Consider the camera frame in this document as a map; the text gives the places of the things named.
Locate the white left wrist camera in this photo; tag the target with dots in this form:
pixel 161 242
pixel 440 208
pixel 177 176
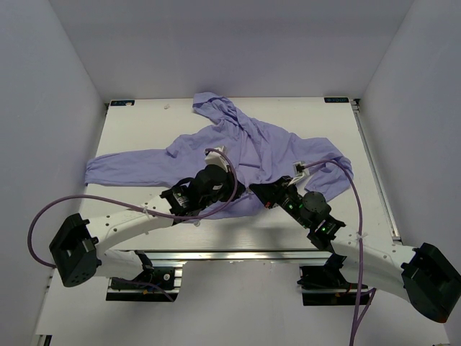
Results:
pixel 215 157

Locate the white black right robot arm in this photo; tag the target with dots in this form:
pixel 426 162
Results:
pixel 422 275

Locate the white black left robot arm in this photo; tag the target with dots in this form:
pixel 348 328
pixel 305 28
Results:
pixel 84 248

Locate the dark teal corner label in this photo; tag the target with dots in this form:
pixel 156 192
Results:
pixel 122 103
pixel 336 99

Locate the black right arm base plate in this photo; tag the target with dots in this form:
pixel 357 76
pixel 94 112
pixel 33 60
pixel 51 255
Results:
pixel 324 285

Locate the aluminium front table rail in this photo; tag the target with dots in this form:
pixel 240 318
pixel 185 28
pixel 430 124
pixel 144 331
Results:
pixel 274 256

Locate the aluminium right side rail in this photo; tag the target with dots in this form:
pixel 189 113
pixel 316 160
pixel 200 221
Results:
pixel 356 109

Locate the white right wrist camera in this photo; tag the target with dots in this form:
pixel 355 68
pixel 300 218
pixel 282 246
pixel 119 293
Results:
pixel 301 172

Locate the dark teal corner label left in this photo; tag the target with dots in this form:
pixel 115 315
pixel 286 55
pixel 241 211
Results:
pixel 122 103

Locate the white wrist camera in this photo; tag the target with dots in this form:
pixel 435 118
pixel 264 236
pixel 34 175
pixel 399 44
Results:
pixel 301 172
pixel 215 157

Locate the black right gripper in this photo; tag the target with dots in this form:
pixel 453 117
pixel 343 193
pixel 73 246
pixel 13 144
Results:
pixel 271 194

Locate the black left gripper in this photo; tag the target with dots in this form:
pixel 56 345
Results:
pixel 229 180

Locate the dark teal corner label right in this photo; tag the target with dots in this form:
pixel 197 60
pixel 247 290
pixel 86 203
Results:
pixel 336 99

